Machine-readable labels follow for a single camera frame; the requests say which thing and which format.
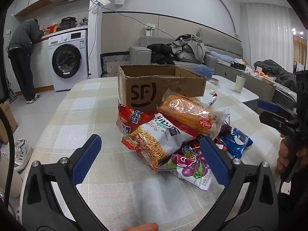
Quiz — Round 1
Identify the person's right forearm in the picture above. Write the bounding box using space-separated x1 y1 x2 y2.
277 173 308 231

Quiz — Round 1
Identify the person's left hand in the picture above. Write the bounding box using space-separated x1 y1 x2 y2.
120 223 159 231

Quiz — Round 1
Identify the purple grape candy packet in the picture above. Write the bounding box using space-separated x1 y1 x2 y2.
168 144 214 192

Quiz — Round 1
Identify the light blue pillow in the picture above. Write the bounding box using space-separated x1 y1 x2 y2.
210 51 244 64

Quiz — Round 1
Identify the white power strip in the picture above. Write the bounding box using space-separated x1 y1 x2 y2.
144 23 156 37

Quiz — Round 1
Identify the white curtain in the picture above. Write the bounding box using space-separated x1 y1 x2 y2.
245 2 297 66

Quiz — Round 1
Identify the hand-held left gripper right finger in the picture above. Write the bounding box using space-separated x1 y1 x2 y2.
192 136 281 231

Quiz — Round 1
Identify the grey sofa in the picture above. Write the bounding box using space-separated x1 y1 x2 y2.
129 28 244 78

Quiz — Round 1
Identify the dark padded jacket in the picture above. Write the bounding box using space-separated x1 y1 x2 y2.
254 59 298 92

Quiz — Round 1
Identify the small black box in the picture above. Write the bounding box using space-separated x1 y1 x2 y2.
229 60 246 69

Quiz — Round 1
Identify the black jacket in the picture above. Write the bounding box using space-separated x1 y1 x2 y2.
146 43 177 66

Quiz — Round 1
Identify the black pressure cooker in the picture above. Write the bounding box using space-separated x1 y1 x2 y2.
60 17 77 31

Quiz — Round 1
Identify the small red white packet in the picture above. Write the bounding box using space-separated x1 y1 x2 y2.
206 90 218 107

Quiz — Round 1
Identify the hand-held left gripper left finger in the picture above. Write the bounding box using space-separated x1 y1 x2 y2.
21 134 110 231

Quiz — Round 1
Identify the printed cardboard box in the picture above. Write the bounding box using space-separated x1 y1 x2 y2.
0 101 19 145

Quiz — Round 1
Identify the brown cardboard box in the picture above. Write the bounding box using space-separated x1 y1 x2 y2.
117 64 207 115

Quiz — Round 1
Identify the blue cookie packet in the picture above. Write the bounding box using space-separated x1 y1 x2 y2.
217 128 254 160

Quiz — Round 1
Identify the long wall cable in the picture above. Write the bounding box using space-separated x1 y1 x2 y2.
102 7 179 39

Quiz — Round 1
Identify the white red noodle snack packet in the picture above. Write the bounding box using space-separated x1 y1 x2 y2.
121 113 193 174

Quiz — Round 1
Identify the white washing machine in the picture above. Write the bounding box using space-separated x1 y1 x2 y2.
48 29 89 92

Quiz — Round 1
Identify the grey clothes pile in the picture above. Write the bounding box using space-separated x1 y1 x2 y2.
169 30 213 62

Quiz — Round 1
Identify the white coffee table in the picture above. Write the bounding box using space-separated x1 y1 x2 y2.
209 74 261 107

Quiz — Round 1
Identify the white wall cabinet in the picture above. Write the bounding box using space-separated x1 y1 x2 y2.
14 0 52 18

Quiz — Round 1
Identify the white green sneaker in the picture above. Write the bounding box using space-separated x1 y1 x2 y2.
13 138 34 173

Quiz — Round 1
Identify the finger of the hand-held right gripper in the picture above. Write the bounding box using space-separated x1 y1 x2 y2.
256 100 297 119
259 112 302 136

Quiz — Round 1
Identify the person's right hand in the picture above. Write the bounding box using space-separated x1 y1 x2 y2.
276 137 289 173

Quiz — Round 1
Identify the white router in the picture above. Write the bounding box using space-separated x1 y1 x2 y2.
88 0 111 14

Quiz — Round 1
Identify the beige cup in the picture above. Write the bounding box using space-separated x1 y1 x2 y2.
234 74 246 93

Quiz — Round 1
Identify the bread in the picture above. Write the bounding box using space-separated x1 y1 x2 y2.
156 88 231 141

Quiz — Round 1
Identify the red chip packet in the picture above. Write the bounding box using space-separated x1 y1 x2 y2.
117 102 155 136

